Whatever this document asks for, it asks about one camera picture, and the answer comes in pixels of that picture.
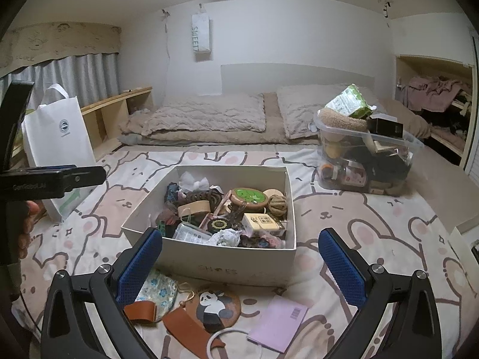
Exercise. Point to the person's left hand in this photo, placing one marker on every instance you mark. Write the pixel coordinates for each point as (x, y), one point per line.
(30, 228)

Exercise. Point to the pale yellow small box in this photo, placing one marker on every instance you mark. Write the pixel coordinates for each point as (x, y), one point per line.
(262, 223)

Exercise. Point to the black cardboard box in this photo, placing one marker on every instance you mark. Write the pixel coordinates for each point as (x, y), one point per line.
(385, 127)

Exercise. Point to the large brown leather piece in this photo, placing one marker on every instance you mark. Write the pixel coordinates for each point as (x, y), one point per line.
(187, 329)

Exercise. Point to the floral fabric pouch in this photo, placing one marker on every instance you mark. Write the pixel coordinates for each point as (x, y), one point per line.
(159, 291)

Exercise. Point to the small brown leather piece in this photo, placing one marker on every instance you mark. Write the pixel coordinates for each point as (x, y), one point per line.
(140, 312)

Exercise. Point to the crumpled white tissue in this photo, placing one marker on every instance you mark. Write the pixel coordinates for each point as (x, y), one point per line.
(226, 238)

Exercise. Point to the beige bed sheet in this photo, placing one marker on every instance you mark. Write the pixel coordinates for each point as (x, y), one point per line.
(224, 138)

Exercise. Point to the yellow ball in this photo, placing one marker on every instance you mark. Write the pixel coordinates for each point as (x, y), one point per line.
(332, 150)

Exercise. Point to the pink card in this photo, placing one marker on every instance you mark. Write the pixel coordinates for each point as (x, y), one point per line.
(277, 323)

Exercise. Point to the round panda coaster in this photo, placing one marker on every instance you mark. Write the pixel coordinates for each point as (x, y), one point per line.
(213, 310)

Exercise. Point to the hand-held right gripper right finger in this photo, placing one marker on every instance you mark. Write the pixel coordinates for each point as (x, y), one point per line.
(340, 269)

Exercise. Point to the white tote bag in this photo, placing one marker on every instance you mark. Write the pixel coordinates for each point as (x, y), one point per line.
(56, 149)

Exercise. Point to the wooden headboard shelf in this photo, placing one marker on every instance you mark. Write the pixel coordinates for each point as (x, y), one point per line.
(108, 116)

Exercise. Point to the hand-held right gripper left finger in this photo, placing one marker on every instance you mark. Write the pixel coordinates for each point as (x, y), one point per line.
(140, 265)

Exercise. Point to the pink clothing pile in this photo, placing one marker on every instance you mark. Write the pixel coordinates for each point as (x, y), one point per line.
(430, 89)

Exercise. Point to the white cloth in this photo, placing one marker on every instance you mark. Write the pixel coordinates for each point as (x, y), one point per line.
(194, 183)

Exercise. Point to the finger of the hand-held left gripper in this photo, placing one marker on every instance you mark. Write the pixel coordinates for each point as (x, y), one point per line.
(84, 179)

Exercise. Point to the clear plastic packet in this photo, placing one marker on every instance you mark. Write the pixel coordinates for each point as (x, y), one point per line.
(191, 233)

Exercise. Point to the grey curtain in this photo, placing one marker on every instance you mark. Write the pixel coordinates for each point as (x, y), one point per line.
(86, 74)

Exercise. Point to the green snack packet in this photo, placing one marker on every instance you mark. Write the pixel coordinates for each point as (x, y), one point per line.
(350, 101)

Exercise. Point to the white box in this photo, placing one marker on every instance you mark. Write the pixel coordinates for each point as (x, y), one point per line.
(466, 246)

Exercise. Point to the printed bear blanket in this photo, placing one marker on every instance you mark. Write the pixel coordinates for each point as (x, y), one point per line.
(355, 213)

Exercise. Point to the red label jar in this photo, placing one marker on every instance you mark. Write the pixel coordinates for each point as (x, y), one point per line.
(353, 177)

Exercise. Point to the green round coaster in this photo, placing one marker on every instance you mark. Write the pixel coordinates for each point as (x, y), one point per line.
(249, 197)

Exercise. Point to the tan band roll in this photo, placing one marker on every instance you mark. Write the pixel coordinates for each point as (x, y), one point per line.
(196, 209)

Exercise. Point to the wooden closet shelf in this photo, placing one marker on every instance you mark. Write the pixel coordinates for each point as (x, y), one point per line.
(445, 142)

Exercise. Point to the beige textured pillow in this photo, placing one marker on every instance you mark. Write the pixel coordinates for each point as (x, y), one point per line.
(202, 114)
(299, 108)

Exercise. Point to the clear plastic storage bin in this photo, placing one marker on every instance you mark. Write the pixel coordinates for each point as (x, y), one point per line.
(374, 172)

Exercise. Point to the beige fuzzy slipper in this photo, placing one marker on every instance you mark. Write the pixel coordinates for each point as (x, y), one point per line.
(344, 119)

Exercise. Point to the grey cardboard shoe box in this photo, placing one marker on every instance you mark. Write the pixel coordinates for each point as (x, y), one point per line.
(224, 265)

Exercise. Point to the black round tin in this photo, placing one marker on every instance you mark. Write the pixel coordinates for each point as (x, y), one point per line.
(218, 225)

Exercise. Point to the beige curtain valance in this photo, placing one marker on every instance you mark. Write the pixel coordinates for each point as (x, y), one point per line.
(63, 39)

